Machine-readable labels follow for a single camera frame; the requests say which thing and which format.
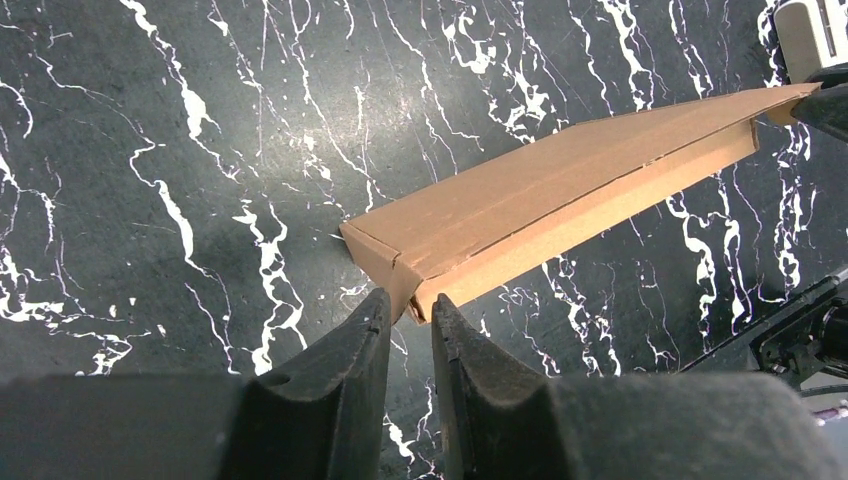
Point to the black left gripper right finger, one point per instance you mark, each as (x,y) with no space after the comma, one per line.
(503,420)

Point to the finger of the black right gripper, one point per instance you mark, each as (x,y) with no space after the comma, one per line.
(826,109)

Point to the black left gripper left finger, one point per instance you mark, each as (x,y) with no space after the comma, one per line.
(316,416)

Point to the brown cardboard box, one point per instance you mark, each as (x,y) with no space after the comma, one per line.
(474,231)

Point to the aluminium front frame rail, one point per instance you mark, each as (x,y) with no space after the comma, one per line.
(805,336)

